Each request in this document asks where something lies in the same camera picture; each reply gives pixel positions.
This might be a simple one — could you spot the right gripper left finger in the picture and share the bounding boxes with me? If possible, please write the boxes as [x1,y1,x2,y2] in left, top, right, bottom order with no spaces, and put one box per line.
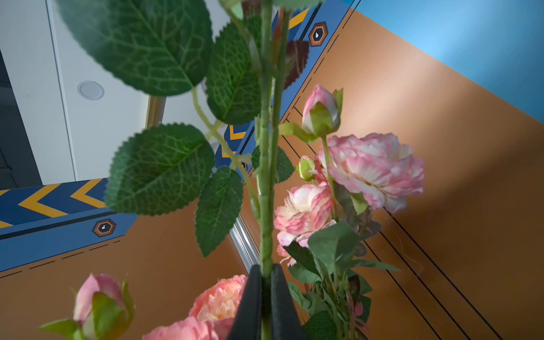
[227,264,262,340]

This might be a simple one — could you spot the left aluminium corner post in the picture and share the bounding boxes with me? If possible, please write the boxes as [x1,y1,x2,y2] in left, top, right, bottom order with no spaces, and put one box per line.
[229,215,260,272]

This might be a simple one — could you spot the pink multi bloom stem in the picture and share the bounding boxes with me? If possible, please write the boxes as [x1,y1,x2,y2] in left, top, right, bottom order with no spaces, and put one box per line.
[54,0,324,340]

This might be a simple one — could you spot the peach double bloom stem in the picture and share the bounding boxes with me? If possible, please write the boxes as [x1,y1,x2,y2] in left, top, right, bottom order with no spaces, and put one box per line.
[38,274,248,339]

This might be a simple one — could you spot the pale pink double stem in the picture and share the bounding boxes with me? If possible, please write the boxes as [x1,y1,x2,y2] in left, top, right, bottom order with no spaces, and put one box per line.
[274,85,425,339]

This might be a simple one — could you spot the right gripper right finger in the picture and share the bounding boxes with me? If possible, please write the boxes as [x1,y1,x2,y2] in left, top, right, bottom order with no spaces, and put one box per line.
[271,264,306,340]

